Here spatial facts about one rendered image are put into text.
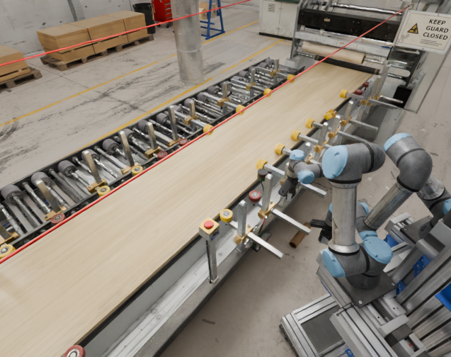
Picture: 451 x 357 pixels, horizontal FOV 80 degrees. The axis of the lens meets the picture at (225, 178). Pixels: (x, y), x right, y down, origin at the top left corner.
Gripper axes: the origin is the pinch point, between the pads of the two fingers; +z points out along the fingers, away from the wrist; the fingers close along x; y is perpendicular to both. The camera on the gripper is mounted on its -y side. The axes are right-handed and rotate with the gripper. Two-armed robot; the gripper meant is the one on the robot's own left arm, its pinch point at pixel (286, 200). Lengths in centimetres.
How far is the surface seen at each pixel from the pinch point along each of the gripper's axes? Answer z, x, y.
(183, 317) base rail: 29, 9, -83
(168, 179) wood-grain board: 9, 79, -29
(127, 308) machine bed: 19, 31, -100
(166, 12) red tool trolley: 56, 686, 477
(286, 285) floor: 99, -15, 3
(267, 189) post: -8.7, 10.0, -7.5
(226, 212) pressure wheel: 7.6, 25.7, -26.3
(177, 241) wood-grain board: 9, 35, -60
